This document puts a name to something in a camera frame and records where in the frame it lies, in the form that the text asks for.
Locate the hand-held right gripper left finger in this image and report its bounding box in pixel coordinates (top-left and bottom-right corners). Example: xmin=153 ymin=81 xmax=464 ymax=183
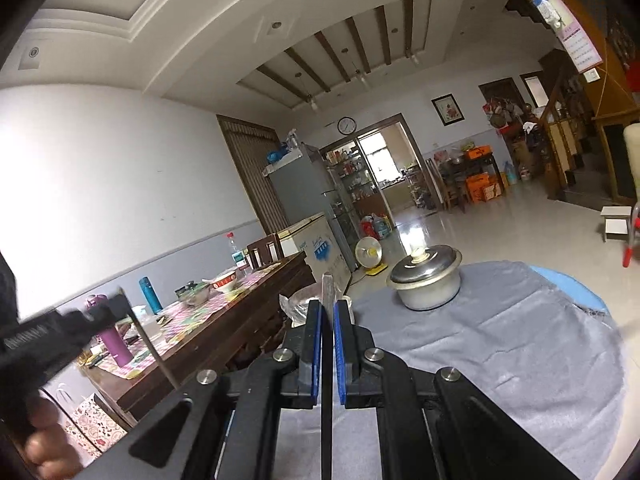
xmin=75 ymin=300 xmax=323 ymax=480

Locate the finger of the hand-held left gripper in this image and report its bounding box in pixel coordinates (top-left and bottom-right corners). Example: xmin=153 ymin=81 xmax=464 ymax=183
xmin=85 ymin=292 xmax=135 ymax=335

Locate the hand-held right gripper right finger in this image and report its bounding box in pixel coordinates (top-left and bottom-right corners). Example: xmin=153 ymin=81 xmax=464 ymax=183
xmin=334 ymin=297 xmax=581 ymax=480

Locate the thin dark metal utensil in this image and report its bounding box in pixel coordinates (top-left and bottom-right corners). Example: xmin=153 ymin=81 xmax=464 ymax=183
xmin=117 ymin=287 xmax=180 ymax=390

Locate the metal utensil handle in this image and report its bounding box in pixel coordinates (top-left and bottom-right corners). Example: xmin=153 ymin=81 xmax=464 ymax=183
xmin=322 ymin=272 xmax=335 ymax=480

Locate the person's left hand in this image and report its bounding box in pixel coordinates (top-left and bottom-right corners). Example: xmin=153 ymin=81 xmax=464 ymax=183
xmin=22 ymin=396 xmax=85 ymax=480

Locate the white plastic container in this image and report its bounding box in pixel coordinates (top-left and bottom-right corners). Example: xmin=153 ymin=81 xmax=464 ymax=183
xmin=127 ymin=307 xmax=163 ymax=343

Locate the purple thermos bottle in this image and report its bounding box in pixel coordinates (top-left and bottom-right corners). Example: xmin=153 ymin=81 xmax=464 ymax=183
xmin=86 ymin=294 xmax=135 ymax=368

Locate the teal bottle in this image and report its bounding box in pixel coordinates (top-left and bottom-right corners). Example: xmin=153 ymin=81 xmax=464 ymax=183
xmin=138 ymin=276 xmax=163 ymax=315

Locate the clear plastic wrap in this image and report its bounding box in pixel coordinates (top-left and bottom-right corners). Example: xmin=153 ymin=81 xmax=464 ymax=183
xmin=279 ymin=282 xmax=323 ymax=328

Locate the glass-lidded bowl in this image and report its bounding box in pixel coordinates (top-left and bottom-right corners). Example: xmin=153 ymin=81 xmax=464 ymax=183
xmin=175 ymin=280 xmax=211 ymax=307

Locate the pink checked tablecloth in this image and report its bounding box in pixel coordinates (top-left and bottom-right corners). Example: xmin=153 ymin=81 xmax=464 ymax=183
xmin=75 ymin=262 xmax=286 ymax=381

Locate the dark carved wooden table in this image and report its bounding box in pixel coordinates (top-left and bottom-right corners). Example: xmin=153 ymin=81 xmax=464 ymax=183
xmin=87 ymin=250 xmax=321 ymax=431

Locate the aluminium pot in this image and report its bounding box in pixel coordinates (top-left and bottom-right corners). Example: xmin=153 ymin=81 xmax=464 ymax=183
xmin=394 ymin=271 xmax=462 ymax=312

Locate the small floor fan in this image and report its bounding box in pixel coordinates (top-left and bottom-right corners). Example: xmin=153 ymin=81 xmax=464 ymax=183
xmin=354 ymin=236 xmax=388 ymax=276

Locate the patterned gift bag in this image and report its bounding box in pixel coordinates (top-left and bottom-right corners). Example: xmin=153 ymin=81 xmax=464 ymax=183
xmin=55 ymin=385 xmax=128 ymax=461

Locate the white chest freezer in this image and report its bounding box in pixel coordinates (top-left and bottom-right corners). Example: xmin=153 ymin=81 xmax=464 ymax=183
xmin=277 ymin=212 xmax=353 ymax=288

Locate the dark wooden chair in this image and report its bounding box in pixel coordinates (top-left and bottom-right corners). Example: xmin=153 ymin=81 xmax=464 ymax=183
xmin=246 ymin=233 xmax=285 ymax=271

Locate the red and white bowl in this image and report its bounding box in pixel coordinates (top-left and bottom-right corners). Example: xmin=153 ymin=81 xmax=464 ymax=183
xmin=212 ymin=270 xmax=240 ymax=295

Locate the metal pot lid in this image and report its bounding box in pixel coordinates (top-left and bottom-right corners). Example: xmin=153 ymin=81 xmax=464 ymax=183
xmin=388 ymin=244 xmax=464 ymax=288

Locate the red-capped water bottle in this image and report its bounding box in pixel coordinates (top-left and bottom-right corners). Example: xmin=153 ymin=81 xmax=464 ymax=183
xmin=226 ymin=232 xmax=250 ymax=276

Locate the grey cloth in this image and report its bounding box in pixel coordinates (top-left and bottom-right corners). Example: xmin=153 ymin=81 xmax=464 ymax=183
xmin=272 ymin=260 xmax=628 ymax=480

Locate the grey refrigerator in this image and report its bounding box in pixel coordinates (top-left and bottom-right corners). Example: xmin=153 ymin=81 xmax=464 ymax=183
xmin=264 ymin=142 xmax=351 ymax=271

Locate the glass display cabinet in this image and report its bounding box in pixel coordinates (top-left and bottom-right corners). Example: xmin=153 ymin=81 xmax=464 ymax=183
xmin=320 ymin=140 xmax=373 ymax=231

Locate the orange cardboard box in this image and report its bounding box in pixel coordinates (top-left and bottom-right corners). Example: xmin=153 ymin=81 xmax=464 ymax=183
xmin=465 ymin=172 xmax=503 ymax=203

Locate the blue tablecloth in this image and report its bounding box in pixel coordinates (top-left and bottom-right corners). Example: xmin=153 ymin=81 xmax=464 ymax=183
xmin=530 ymin=265 xmax=613 ymax=318

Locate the wooden staircase railing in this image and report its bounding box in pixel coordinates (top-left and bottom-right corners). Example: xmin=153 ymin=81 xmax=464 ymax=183
xmin=540 ymin=50 xmax=640 ymax=206

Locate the white step stool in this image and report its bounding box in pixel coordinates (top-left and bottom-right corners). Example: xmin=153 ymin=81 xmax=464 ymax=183
xmin=600 ymin=206 xmax=636 ymax=243

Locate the red plastic chair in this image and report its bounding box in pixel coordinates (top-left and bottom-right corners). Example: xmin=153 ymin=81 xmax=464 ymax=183
xmin=621 ymin=200 xmax=640 ymax=268

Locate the beige chair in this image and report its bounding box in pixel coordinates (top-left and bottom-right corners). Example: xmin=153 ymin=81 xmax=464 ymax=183
xmin=622 ymin=122 xmax=640 ymax=201

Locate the slatted wooden wall panel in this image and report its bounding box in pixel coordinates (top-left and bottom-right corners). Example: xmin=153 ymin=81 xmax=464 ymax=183
xmin=216 ymin=114 xmax=286 ymax=236

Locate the framed wall picture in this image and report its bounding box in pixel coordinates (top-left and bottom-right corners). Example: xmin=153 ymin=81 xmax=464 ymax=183
xmin=431 ymin=93 xmax=465 ymax=127

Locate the pink wall calendar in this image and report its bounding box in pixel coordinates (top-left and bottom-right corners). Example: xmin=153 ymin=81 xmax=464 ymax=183
xmin=532 ymin=0 xmax=603 ymax=75

